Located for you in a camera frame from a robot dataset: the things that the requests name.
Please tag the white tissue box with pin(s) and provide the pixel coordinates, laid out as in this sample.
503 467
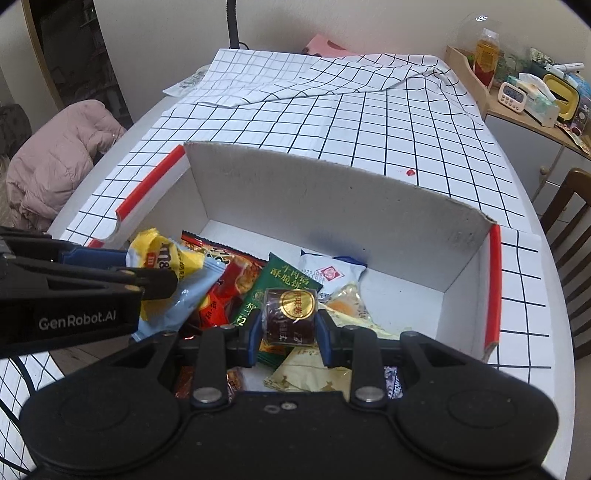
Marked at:
540 104

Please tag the brown wooden chair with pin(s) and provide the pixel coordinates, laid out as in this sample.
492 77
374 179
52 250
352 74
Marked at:
572 184

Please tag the dark bookshelf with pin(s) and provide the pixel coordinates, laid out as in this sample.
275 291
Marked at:
83 60

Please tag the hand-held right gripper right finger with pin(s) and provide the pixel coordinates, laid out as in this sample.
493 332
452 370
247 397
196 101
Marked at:
324 344

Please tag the yellow candy packet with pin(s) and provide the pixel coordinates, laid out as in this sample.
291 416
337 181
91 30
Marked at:
161 254

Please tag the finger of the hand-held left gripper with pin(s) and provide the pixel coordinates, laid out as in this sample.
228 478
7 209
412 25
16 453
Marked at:
97 258
152 281

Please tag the pink padded jacket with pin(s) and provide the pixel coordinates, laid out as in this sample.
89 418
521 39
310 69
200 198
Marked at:
55 161

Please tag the white digital timer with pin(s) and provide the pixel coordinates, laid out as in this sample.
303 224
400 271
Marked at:
511 97

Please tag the dark pink speckled item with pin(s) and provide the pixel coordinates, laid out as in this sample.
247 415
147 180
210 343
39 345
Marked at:
582 117

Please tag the pink stool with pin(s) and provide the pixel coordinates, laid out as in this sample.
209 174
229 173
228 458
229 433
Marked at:
323 46

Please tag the printed paper sheet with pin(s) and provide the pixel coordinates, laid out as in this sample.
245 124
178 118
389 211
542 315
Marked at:
184 85

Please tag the green snack packet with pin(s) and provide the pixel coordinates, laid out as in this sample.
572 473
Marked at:
277 277

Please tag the cream and gold snack packet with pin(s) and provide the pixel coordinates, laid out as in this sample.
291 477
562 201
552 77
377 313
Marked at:
304 374

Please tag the white cardboard box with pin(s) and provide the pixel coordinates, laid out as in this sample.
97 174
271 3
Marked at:
346 207

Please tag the light blue snack packet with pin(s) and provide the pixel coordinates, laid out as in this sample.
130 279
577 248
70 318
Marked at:
194 286

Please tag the clear yolk pastry packet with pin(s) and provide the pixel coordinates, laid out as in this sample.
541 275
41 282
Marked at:
346 304

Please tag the green printed bag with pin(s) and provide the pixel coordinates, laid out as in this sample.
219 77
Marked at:
540 57

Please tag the yellow case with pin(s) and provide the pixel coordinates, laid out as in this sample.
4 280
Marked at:
570 101

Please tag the white tube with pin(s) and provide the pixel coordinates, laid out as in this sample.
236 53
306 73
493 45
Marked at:
565 69

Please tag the brown round snack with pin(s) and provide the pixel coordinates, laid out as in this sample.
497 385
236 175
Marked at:
288 318

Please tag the dark patterned cloth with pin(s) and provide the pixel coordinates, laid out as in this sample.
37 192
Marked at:
14 129

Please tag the light blue container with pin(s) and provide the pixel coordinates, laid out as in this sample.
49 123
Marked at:
584 87

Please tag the red snack packet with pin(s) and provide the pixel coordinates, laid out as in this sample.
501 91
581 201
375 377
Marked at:
235 277

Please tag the light wooden cabinet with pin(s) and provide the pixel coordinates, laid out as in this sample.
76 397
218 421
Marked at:
517 143

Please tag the clear glass dome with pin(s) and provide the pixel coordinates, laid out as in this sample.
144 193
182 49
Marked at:
512 41

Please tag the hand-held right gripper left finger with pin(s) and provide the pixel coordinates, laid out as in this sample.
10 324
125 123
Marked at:
254 344

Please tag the white blue snack packet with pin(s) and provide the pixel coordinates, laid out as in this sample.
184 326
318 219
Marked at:
332 272

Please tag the white checkered tablecloth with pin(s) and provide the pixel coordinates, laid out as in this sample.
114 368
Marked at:
323 115

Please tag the yellow drink bottle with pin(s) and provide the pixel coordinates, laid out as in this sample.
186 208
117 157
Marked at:
487 57

